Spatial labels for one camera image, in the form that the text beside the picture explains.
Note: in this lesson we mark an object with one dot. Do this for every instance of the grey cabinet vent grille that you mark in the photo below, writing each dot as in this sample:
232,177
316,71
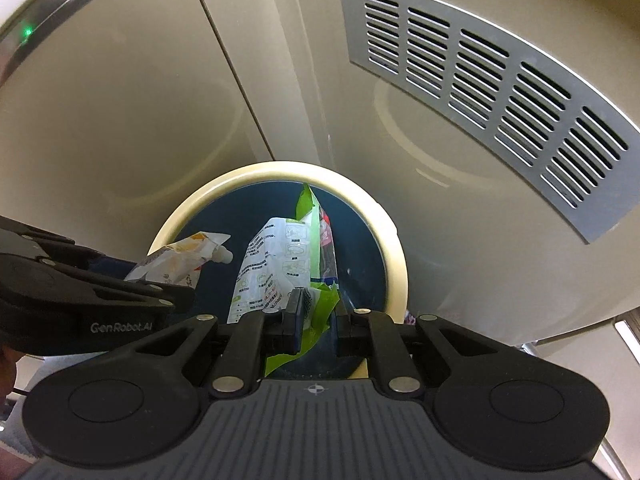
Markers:
350,20

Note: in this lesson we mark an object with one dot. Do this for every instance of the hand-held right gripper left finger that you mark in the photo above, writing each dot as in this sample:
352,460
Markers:
301,310

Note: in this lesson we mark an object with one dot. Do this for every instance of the red and clear wrapper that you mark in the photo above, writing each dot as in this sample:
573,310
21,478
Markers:
327,240

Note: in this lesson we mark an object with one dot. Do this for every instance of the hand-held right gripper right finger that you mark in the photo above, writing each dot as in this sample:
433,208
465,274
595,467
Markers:
345,332

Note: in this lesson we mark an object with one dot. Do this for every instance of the cream-rimmed round trash bin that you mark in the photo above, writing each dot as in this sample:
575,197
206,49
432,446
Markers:
365,260

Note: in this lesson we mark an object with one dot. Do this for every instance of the white spout pouch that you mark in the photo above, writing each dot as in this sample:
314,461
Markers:
170,260

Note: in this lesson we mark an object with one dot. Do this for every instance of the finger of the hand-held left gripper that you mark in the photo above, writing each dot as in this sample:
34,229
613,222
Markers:
120,327
150,292

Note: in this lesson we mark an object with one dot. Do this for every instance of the green and white snack wrapper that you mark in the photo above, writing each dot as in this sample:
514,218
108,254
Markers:
280,260

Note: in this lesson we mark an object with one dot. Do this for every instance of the metal edge strip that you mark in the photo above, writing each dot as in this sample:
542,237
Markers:
35,27

